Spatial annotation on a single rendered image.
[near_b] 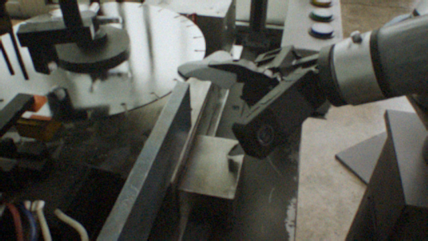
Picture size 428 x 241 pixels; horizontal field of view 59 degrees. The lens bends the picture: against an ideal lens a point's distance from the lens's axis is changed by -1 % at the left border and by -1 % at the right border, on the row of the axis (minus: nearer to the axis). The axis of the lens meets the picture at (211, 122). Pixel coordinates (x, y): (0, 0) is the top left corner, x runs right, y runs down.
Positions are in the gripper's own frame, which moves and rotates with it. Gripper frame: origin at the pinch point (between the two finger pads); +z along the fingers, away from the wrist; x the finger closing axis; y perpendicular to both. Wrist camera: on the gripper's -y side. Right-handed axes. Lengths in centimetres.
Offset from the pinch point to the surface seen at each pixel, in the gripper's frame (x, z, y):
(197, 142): -4.9, 4.7, 1.3
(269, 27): -5, 10, 49
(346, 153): -84, 27, 98
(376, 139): -89, 18, 114
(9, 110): 14.9, 6.7, -17.9
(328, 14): -2.9, -9.4, 36.7
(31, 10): 29, 66, 34
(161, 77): 7.9, 0.7, -1.8
